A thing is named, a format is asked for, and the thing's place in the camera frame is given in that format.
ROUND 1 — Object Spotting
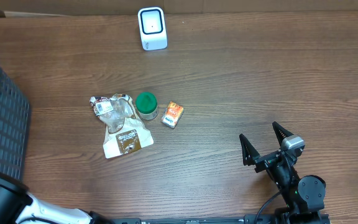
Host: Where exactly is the grey plastic shopping basket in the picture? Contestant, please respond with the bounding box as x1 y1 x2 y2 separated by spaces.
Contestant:
0 67 31 180

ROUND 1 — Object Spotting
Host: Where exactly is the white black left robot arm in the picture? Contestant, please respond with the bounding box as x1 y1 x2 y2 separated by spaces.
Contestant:
0 172 112 224

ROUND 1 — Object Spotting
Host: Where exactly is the green lid jar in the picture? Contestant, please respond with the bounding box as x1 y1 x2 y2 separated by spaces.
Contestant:
135 92 158 120

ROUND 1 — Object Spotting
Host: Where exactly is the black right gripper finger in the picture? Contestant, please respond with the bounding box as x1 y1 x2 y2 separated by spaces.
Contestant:
272 121 293 146
239 134 260 166

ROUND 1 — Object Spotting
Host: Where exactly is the small orange snack packet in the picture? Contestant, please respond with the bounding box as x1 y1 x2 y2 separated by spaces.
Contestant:
162 101 184 128

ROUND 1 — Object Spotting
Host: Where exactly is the brown beige cookie pouch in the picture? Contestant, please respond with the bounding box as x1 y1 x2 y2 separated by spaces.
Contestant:
89 94 154 159

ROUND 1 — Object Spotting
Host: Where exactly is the white barcode scanner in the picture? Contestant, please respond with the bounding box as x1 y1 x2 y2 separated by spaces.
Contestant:
137 7 168 51

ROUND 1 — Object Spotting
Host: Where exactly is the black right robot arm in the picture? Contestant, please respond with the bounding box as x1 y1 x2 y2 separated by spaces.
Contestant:
239 121 331 224

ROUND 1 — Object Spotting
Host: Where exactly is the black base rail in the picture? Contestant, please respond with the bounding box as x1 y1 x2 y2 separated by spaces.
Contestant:
112 213 331 224

